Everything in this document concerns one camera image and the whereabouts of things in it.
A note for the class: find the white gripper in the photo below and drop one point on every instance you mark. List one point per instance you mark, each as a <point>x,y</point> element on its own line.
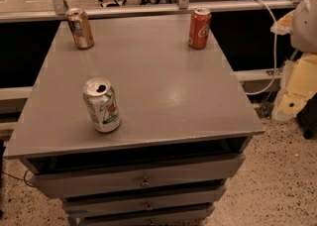
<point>305,25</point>

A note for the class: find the white green 7up can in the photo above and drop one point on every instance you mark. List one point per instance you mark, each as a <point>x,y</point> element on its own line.
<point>99,97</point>

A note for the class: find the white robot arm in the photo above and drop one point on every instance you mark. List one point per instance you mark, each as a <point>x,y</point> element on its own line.
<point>303,36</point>

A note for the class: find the red coke can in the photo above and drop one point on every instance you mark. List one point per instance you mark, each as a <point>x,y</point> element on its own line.
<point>199,28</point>

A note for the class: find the brown gold soda can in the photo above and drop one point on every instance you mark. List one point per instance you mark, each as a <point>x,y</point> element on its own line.
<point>79,25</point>

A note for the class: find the grey drawer cabinet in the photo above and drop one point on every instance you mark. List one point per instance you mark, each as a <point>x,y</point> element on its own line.
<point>175,102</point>

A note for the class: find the bottom grey drawer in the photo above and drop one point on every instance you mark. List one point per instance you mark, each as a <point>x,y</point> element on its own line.
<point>148,218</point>

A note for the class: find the grey drawer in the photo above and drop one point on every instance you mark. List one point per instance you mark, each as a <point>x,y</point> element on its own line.
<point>148,218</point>
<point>89,182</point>
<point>147,201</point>

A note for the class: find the middle grey drawer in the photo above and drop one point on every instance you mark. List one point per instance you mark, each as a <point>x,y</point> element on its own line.
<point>147,201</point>

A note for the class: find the top grey drawer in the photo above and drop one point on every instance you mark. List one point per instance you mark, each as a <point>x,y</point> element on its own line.
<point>89,182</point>

